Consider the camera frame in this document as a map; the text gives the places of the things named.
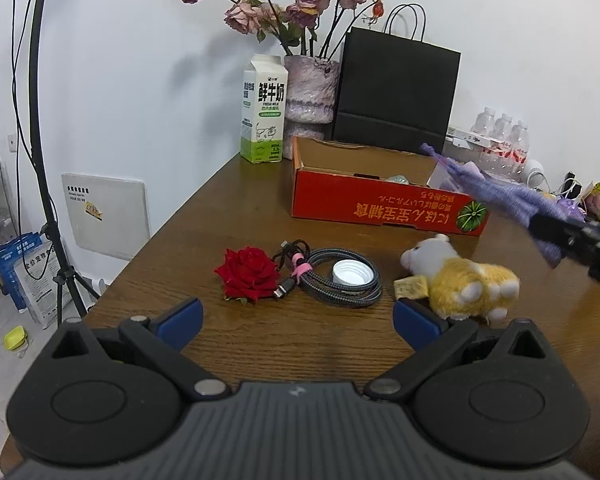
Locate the purple fluffy sock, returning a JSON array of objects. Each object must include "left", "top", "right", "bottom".
[{"left": 420, "top": 143, "right": 590, "bottom": 268}]

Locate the white yellow plush hamster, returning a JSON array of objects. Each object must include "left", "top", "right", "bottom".
[{"left": 400, "top": 234, "right": 520, "bottom": 322}]

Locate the red artificial rose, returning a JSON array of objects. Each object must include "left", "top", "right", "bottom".
[{"left": 214, "top": 246, "right": 280, "bottom": 304}]

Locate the white bottle cap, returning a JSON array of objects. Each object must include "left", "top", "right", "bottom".
[{"left": 332, "top": 259, "right": 375, "bottom": 286}]

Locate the small white desk fan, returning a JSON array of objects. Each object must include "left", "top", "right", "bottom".
[{"left": 518, "top": 158, "right": 550, "bottom": 190}]

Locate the black light stand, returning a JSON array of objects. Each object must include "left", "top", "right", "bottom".
[{"left": 10, "top": 0, "right": 100, "bottom": 323}]

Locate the right clear water bottle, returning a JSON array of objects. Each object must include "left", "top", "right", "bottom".
[{"left": 506, "top": 120, "right": 530, "bottom": 165}]

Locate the clear water bottle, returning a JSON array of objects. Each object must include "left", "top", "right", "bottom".
[
  {"left": 506, "top": 120, "right": 530, "bottom": 165},
  {"left": 470, "top": 107, "right": 495, "bottom": 136},
  {"left": 490, "top": 114, "right": 513, "bottom": 142}
]

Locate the middle clear water bottle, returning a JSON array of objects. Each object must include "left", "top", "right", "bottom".
[{"left": 490, "top": 114, "right": 513, "bottom": 142}]

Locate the iridescent crumpled plastic wrap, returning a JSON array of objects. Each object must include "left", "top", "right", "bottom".
[{"left": 386, "top": 174, "right": 410, "bottom": 185}]

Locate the blue white paper bag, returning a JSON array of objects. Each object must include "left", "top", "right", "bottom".
[{"left": 0, "top": 233, "right": 59, "bottom": 328}]

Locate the yellow green small case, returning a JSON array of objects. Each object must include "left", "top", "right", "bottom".
[{"left": 3, "top": 325, "right": 28, "bottom": 351}]

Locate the left clear water bottle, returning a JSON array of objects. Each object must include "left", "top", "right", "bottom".
[{"left": 470, "top": 107, "right": 495, "bottom": 136}]

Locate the red orange cardboard box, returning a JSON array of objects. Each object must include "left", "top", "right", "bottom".
[{"left": 291, "top": 138, "right": 489, "bottom": 236}]

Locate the flat white printed box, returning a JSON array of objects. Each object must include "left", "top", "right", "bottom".
[{"left": 446, "top": 126, "right": 501, "bottom": 150}]

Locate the black paper shopping bag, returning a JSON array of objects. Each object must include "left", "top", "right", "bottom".
[{"left": 329, "top": 27, "right": 460, "bottom": 153}]

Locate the white green milk carton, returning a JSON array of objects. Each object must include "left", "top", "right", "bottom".
[{"left": 240, "top": 54, "right": 288, "bottom": 164}]

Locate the purple textured glass vase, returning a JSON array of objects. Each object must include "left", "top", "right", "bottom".
[{"left": 283, "top": 55, "right": 340, "bottom": 159}]

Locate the dried pink rose bouquet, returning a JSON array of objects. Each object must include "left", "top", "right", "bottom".
[{"left": 181, "top": 0, "right": 385, "bottom": 61}]

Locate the coiled grey braided cable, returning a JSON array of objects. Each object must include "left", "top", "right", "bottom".
[{"left": 274, "top": 246, "right": 385, "bottom": 310}]

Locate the black charging cable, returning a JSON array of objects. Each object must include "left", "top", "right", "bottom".
[{"left": 270, "top": 238, "right": 312, "bottom": 281}]

